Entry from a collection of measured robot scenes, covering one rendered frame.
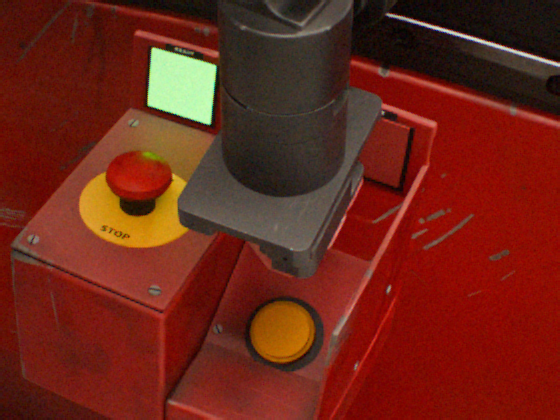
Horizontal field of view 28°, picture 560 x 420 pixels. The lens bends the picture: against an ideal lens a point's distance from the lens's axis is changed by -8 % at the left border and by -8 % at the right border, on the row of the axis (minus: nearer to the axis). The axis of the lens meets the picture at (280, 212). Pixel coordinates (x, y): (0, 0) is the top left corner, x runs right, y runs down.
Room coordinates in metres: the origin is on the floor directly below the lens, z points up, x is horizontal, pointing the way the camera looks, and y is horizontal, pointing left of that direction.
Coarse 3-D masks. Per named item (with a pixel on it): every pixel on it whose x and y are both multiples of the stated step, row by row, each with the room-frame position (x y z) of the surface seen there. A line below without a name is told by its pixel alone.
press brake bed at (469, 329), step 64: (0, 0) 0.79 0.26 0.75; (64, 0) 0.78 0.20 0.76; (128, 0) 0.78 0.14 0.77; (192, 0) 0.76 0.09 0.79; (0, 64) 0.79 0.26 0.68; (64, 64) 0.78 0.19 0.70; (128, 64) 0.77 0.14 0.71; (384, 64) 0.73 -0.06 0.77; (448, 64) 0.71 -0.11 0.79; (512, 64) 0.70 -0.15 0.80; (0, 128) 0.79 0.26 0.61; (64, 128) 0.78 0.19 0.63; (448, 128) 0.71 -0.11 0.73; (512, 128) 0.70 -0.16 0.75; (0, 192) 0.79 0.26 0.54; (384, 192) 0.72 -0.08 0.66; (448, 192) 0.71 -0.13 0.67; (512, 192) 0.70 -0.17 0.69; (0, 256) 0.80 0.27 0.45; (448, 256) 0.71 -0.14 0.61; (512, 256) 0.69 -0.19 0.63; (0, 320) 0.80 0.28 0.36; (448, 320) 0.70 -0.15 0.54; (512, 320) 0.69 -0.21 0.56; (0, 384) 0.82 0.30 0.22; (384, 384) 0.71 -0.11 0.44; (448, 384) 0.70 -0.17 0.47; (512, 384) 0.69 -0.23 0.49
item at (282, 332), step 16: (272, 304) 0.51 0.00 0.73; (288, 304) 0.50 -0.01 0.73; (256, 320) 0.50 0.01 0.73; (272, 320) 0.50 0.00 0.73; (288, 320) 0.50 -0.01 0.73; (304, 320) 0.50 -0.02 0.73; (256, 336) 0.49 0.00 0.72; (272, 336) 0.49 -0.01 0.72; (288, 336) 0.49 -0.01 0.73; (304, 336) 0.49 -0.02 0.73; (272, 352) 0.48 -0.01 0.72; (288, 352) 0.48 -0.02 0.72; (304, 352) 0.48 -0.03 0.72
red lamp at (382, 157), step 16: (384, 128) 0.56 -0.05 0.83; (400, 128) 0.56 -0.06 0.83; (368, 144) 0.57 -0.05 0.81; (384, 144) 0.56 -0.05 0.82; (400, 144) 0.56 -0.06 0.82; (368, 160) 0.57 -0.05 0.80; (384, 160) 0.56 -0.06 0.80; (400, 160) 0.56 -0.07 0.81; (368, 176) 0.57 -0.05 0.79; (384, 176) 0.56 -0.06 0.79
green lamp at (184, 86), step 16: (160, 64) 0.61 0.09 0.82; (176, 64) 0.61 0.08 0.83; (192, 64) 0.60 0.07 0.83; (208, 64) 0.60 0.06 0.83; (160, 80) 0.61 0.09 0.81; (176, 80) 0.61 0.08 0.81; (192, 80) 0.60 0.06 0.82; (208, 80) 0.60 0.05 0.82; (160, 96) 0.61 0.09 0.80; (176, 96) 0.60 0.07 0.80; (192, 96) 0.60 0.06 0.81; (208, 96) 0.60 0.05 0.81; (176, 112) 0.60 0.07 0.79; (192, 112) 0.60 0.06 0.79; (208, 112) 0.60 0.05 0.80
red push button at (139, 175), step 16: (112, 160) 0.53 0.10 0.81; (128, 160) 0.53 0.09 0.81; (144, 160) 0.53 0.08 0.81; (160, 160) 0.53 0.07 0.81; (112, 176) 0.51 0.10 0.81; (128, 176) 0.51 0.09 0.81; (144, 176) 0.51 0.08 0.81; (160, 176) 0.52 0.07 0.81; (128, 192) 0.50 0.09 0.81; (144, 192) 0.50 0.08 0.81; (160, 192) 0.51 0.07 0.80; (128, 208) 0.51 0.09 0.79; (144, 208) 0.51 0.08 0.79
